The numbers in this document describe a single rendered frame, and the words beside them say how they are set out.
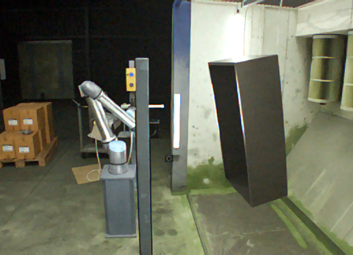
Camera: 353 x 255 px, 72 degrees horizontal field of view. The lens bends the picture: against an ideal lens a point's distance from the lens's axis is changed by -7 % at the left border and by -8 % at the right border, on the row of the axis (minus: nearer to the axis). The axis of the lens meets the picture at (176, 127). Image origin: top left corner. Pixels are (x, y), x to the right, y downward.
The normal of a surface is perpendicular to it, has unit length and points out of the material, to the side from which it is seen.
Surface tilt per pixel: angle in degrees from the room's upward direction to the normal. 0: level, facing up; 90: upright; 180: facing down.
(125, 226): 90
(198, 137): 90
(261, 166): 89
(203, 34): 90
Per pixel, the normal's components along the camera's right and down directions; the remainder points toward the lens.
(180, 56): 0.11, 0.25
